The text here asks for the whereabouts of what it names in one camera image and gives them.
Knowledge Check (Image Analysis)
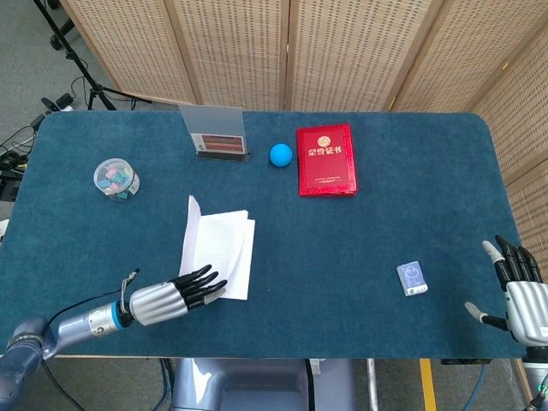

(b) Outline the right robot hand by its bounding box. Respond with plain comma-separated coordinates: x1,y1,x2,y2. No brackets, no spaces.
465,234,548,347

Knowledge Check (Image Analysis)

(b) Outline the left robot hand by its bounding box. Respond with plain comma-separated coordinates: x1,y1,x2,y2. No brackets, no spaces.
128,264,229,327

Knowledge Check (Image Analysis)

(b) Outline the white lined notebook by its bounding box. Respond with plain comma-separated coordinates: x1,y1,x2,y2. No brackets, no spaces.
178,195,256,301

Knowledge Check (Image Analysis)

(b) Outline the small blue card box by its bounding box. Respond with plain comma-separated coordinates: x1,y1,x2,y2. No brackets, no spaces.
396,260,429,297

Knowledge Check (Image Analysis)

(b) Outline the clear jar of binder clips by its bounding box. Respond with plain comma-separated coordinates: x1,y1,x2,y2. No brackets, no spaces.
93,158,141,202

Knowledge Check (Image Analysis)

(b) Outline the robot torso base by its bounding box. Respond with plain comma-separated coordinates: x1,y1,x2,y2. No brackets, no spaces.
170,357,357,411

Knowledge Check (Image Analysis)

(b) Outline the acrylic sign holder with card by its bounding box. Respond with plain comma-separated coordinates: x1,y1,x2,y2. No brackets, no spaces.
178,104,251,164

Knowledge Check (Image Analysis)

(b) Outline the blue table cloth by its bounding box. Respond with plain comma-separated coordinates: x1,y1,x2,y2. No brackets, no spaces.
0,110,527,360

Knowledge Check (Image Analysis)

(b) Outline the blue ball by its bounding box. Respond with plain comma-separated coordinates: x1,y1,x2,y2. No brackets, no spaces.
269,143,294,168

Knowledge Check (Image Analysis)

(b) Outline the red certificate folder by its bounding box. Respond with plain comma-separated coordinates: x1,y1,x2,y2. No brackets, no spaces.
295,123,359,198

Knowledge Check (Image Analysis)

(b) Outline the black tripod stand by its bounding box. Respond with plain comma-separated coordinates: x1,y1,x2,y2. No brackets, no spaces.
33,0,152,111

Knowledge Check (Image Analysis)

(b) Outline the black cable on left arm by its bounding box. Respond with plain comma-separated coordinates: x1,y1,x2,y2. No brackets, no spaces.
40,268,141,411

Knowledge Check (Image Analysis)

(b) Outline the power strip with cables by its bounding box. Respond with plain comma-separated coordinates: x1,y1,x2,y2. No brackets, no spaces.
0,92,76,202

